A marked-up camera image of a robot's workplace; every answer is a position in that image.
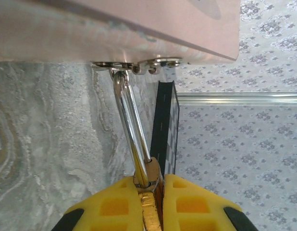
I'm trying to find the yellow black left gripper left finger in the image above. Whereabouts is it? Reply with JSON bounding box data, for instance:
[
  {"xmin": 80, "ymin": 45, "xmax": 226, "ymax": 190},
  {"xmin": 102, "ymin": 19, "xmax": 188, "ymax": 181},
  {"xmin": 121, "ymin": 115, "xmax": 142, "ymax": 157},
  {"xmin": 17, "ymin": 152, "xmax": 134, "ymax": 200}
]
[{"xmin": 51, "ymin": 174, "xmax": 146, "ymax": 231}]

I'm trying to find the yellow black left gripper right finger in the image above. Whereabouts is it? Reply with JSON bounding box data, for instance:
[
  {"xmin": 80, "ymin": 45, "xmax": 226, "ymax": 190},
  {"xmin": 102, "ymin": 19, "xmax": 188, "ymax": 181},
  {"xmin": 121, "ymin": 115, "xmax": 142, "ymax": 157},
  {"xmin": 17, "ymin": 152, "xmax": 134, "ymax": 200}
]
[{"xmin": 161, "ymin": 173, "xmax": 259, "ymax": 231}]

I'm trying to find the pink tin box with couple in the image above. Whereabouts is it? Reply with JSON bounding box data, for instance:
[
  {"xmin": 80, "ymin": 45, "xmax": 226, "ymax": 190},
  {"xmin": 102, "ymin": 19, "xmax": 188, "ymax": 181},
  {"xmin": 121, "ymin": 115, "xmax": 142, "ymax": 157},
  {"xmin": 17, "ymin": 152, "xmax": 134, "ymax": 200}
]
[{"xmin": 0, "ymin": 0, "xmax": 241, "ymax": 76}]

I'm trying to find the black white chessboard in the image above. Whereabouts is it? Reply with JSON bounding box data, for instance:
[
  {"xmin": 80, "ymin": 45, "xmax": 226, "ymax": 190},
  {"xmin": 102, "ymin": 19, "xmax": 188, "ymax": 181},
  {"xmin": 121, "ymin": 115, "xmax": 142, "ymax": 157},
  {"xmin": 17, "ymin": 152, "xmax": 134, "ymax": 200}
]
[{"xmin": 150, "ymin": 80, "xmax": 181, "ymax": 175}]

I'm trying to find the aluminium corner post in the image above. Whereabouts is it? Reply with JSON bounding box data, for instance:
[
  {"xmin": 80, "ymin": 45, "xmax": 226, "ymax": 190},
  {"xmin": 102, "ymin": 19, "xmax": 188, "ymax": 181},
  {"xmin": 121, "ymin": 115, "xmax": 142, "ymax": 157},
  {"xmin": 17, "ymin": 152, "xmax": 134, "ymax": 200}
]
[{"xmin": 176, "ymin": 91, "xmax": 297, "ymax": 107}]

